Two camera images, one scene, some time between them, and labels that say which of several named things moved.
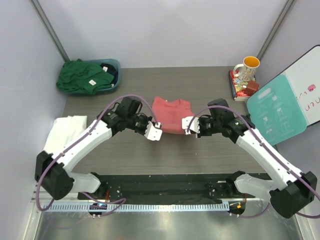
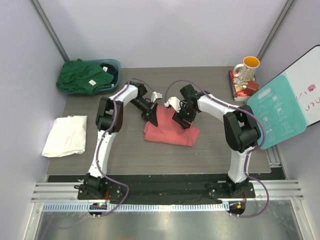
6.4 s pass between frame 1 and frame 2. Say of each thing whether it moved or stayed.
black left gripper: moved
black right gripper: moved
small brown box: stayed
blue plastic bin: stayed
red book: stayed
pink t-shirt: moved
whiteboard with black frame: stayed
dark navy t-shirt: stayed
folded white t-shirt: stayed
